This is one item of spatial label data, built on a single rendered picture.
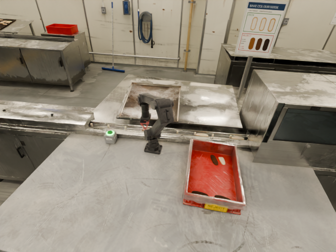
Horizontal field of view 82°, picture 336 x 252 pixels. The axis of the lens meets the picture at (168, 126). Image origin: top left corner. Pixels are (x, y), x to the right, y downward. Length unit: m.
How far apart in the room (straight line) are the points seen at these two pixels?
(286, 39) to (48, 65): 5.02
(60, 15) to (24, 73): 1.83
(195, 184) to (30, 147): 1.44
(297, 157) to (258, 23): 1.19
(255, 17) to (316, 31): 3.75
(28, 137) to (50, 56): 2.39
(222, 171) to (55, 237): 0.99
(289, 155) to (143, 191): 0.99
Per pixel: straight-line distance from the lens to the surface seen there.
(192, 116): 1.67
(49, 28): 4.97
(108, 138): 1.49
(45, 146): 1.95
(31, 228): 1.26
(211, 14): 4.67
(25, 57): 4.42
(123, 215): 1.14
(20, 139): 2.04
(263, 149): 1.44
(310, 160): 1.64
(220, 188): 1.27
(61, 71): 4.15
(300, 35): 5.62
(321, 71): 3.64
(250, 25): 2.08
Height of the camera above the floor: 1.81
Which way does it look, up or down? 37 degrees down
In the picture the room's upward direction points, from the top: 3 degrees clockwise
